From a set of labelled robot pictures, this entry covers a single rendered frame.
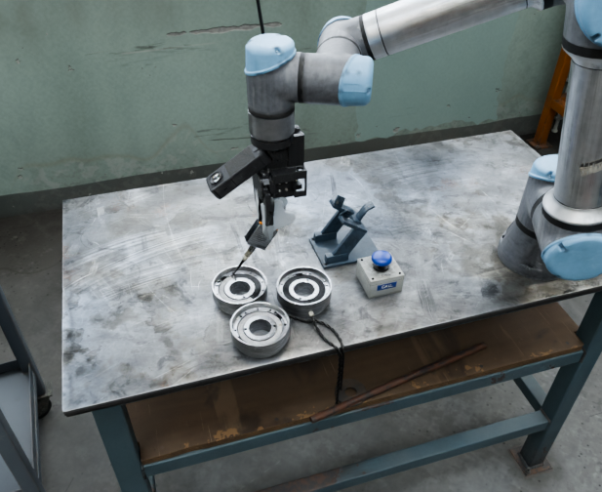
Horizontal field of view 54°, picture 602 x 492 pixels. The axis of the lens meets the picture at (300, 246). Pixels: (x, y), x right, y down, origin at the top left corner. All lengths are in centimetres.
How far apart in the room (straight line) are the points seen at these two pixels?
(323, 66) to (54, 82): 181
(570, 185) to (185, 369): 70
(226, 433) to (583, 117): 87
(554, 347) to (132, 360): 96
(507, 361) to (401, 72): 178
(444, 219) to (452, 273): 18
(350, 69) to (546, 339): 88
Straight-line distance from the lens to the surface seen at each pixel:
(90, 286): 123
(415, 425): 196
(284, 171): 100
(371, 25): 101
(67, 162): 276
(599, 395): 222
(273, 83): 91
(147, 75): 259
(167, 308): 115
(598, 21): 87
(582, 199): 104
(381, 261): 113
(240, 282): 115
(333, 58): 92
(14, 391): 190
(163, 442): 127
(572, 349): 154
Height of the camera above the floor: 162
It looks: 40 degrees down
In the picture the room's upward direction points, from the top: 1 degrees clockwise
